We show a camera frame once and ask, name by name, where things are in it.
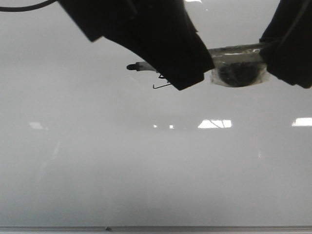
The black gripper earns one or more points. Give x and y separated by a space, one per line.
289 34
175 51

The white whiteboard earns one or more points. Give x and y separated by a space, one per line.
85 142

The grey aluminium whiteboard tray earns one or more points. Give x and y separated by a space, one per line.
160 229

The taped black whiteboard eraser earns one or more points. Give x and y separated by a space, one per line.
239 66

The white black whiteboard marker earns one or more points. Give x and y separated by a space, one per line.
141 66

